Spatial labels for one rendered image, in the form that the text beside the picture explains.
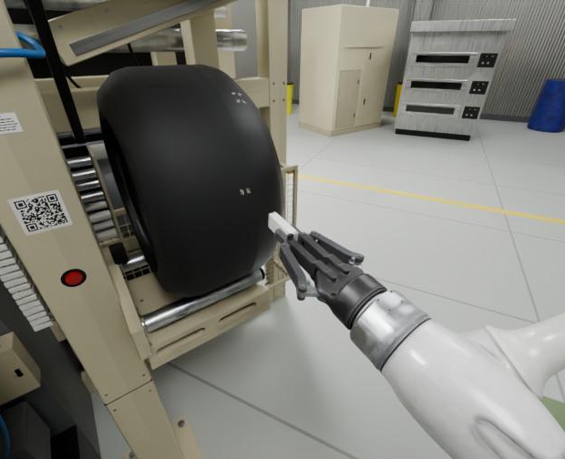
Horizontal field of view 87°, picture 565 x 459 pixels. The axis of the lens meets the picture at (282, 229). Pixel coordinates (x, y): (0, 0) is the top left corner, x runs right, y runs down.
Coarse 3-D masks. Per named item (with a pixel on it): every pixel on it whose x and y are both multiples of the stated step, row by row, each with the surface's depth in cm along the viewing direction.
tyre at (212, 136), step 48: (144, 96) 53; (192, 96) 56; (144, 144) 51; (192, 144) 53; (240, 144) 57; (144, 192) 53; (192, 192) 52; (144, 240) 88; (192, 240) 55; (240, 240) 62; (192, 288) 65
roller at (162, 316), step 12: (252, 276) 86; (264, 276) 89; (228, 288) 82; (240, 288) 85; (180, 300) 78; (192, 300) 78; (204, 300) 79; (216, 300) 81; (156, 312) 74; (168, 312) 74; (180, 312) 76; (144, 324) 72; (156, 324) 73
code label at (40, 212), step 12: (48, 192) 55; (12, 204) 53; (24, 204) 54; (36, 204) 55; (48, 204) 56; (60, 204) 57; (24, 216) 54; (36, 216) 55; (48, 216) 57; (60, 216) 58; (24, 228) 55; (36, 228) 56; (48, 228) 57
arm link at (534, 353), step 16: (560, 320) 38; (480, 336) 41; (496, 336) 40; (512, 336) 40; (528, 336) 39; (544, 336) 38; (560, 336) 37; (496, 352) 38; (512, 352) 38; (528, 352) 38; (544, 352) 38; (560, 352) 37; (512, 368) 37; (528, 368) 37; (544, 368) 37; (560, 368) 37; (528, 384) 37; (544, 384) 38
